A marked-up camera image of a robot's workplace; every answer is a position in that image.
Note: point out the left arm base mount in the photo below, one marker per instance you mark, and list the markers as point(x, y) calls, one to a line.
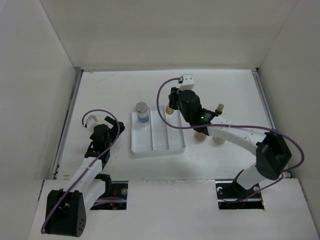
point(115, 195)

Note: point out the beige spice bottle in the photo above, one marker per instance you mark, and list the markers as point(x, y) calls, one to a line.
point(218, 140)

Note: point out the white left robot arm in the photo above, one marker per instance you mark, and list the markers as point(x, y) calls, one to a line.
point(67, 207)

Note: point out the right aluminium frame rail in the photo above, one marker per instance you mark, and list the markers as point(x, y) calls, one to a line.
point(256, 77)

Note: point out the aluminium frame rail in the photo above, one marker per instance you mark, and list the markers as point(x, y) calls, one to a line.
point(256, 77)
point(55, 163)

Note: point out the white three-compartment tray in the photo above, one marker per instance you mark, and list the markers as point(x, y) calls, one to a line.
point(155, 139)

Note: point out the pink-cap spice bottle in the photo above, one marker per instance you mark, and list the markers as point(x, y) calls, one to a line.
point(199, 136)

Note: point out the blue-label jar silver lid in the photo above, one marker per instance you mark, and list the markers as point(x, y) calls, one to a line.
point(142, 111)

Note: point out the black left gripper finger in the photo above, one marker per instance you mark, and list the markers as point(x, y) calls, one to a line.
point(121, 126)
point(110, 120)

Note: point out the left aluminium frame rail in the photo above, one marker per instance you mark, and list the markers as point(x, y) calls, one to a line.
point(55, 163)

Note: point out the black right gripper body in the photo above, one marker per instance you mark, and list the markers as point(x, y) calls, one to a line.
point(188, 118)

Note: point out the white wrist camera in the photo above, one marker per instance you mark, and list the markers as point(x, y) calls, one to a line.
point(186, 82)
point(91, 122)

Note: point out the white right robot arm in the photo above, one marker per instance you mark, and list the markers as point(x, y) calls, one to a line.
point(270, 149)

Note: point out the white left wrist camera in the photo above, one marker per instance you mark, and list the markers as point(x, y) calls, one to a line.
point(91, 122)

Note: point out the brown bottle yellow label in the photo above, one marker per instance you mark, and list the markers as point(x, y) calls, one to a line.
point(169, 111)

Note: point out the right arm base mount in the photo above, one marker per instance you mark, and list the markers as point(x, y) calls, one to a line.
point(232, 196)

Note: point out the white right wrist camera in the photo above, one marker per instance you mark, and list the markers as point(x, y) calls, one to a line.
point(186, 82)

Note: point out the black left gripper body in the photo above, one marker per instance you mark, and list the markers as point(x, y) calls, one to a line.
point(112, 134)

